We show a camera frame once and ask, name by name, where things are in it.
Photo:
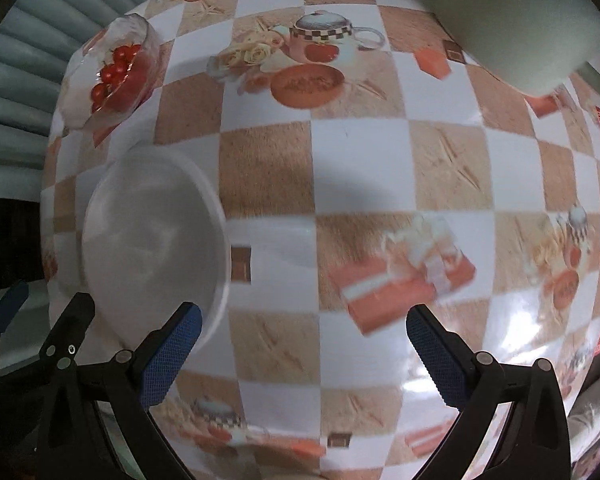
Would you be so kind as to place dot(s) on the cherry tomatoes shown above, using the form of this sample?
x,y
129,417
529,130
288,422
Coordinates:
x,y
117,72

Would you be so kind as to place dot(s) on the pale green pitcher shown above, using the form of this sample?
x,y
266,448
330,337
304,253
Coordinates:
x,y
525,20

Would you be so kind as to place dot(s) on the checkered printed tablecloth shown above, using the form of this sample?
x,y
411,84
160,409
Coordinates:
x,y
355,170

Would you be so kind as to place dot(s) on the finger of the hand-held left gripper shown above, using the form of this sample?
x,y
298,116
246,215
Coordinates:
x,y
75,325
10,305

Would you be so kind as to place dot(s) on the white bowl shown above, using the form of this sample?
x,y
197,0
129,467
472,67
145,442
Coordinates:
x,y
155,250

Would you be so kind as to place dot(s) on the beige cushion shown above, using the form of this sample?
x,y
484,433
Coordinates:
x,y
597,425

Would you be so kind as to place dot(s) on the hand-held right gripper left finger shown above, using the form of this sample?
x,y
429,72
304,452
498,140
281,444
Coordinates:
x,y
172,355

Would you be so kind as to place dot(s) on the glass bowl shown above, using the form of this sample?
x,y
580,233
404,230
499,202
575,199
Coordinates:
x,y
125,80

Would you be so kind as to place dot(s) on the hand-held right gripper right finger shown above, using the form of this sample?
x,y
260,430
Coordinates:
x,y
435,360

